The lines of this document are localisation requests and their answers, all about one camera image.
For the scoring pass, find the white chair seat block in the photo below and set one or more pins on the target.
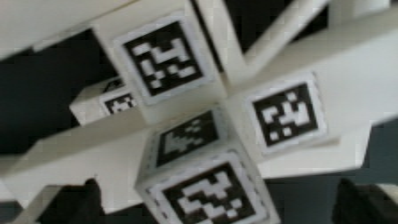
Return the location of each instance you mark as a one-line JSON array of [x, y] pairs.
[[94, 152]]

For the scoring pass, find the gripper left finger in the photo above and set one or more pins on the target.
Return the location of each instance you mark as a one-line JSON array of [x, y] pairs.
[[76, 207]]

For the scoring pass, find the white tagged chair leg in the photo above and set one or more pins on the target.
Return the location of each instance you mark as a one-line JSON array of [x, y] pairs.
[[104, 99]]

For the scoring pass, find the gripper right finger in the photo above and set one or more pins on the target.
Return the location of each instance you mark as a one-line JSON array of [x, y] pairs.
[[367, 203]]

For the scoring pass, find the white long chair bar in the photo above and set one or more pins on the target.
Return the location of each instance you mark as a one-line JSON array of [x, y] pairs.
[[323, 94]]

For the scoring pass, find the white tagged cube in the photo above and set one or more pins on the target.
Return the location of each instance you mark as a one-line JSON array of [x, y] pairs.
[[200, 182]]

